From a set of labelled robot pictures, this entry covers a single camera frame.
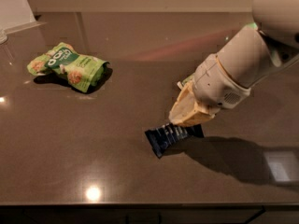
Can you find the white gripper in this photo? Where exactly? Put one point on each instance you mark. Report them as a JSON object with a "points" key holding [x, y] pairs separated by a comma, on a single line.
{"points": [[217, 83]]}

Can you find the green white snack bag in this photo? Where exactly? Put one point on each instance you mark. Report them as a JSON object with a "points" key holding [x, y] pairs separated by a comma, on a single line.
{"points": [[182, 83]]}

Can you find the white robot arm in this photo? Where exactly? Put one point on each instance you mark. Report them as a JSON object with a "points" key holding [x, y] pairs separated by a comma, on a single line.
{"points": [[268, 45]]}

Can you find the green rice chip bag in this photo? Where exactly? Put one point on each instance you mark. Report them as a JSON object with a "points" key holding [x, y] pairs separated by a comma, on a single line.
{"points": [[81, 71]]}

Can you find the blue rxbar blueberry wrapper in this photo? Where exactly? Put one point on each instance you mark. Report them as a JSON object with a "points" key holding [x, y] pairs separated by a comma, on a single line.
{"points": [[163, 137]]}

